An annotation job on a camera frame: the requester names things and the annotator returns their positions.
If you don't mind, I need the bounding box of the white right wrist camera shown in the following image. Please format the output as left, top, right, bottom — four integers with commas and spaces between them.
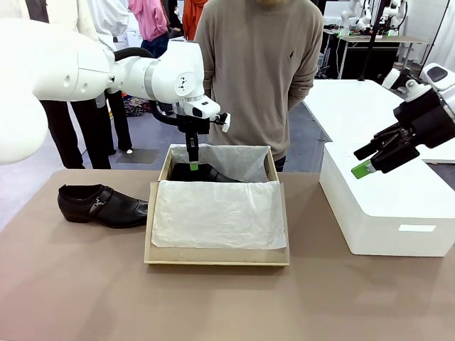
382, 67, 410, 95

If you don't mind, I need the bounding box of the person in beige sweater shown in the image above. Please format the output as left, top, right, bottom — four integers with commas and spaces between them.
193, 0, 325, 173

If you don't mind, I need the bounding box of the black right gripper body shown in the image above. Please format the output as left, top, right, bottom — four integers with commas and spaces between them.
392, 87, 455, 151

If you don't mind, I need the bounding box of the black stand pole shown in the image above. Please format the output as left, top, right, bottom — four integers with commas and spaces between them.
357, 0, 378, 83

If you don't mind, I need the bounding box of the person in orange top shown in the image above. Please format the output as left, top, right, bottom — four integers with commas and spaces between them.
182, 0, 209, 40

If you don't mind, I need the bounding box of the background workbench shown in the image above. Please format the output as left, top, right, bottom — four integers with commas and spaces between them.
332, 33, 429, 81

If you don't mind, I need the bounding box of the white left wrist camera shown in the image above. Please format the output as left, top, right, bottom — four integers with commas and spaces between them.
209, 112, 232, 134

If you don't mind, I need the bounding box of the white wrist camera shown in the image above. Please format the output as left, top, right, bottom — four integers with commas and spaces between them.
209, 112, 232, 134
382, 67, 410, 95

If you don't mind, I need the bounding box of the beige cardboard shoe box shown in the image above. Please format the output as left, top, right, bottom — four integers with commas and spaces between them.
144, 144, 291, 266

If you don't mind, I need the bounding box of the black cable hose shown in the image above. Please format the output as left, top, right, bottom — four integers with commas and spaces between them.
112, 47, 186, 126

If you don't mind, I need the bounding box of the white storage crate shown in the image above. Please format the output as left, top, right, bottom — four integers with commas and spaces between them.
318, 141, 455, 257

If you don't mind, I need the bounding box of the grey floor plate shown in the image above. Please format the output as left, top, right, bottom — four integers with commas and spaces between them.
115, 148, 161, 164

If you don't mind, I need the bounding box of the white background box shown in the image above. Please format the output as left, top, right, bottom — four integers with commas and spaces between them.
122, 28, 143, 47

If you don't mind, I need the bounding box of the black leather buckle shoe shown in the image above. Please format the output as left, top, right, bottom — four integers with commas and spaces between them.
169, 161, 247, 184
57, 183, 149, 229

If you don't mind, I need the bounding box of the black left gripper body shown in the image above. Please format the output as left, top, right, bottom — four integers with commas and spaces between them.
176, 114, 211, 135

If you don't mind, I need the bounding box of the person in white top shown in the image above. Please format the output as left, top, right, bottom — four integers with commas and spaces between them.
85, 0, 133, 154

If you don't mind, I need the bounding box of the white tissue paper sheet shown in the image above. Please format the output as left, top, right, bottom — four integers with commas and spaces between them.
151, 144, 288, 251

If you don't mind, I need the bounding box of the person in cream coat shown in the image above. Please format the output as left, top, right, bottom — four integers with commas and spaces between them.
21, 0, 112, 171

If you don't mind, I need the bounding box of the person's left forearm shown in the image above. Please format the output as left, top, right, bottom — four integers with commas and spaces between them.
287, 72, 317, 111

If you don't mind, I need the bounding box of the colourful clothes pile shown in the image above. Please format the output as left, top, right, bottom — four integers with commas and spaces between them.
122, 91, 151, 118

